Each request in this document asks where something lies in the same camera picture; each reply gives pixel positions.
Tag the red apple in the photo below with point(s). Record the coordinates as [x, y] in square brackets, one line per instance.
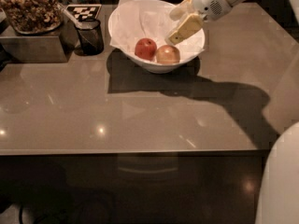
[145, 48]

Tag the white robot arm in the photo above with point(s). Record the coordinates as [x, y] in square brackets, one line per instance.
[279, 194]

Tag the white paper liner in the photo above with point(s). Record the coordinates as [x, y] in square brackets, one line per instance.
[133, 20]

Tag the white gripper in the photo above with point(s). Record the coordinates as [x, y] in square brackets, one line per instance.
[207, 3]

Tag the glass bowl of snacks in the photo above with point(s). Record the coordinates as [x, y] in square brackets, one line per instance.
[32, 17]

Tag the white utensil in cup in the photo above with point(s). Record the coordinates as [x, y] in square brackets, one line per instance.
[77, 23]

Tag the black white marker card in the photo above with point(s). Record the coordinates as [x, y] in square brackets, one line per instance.
[85, 11]

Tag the yellow-red apple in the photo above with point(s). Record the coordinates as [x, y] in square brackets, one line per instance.
[167, 54]

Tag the white bowl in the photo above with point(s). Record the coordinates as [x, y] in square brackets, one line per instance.
[189, 49]

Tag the black mesh cup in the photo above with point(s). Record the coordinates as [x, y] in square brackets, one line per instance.
[90, 36]

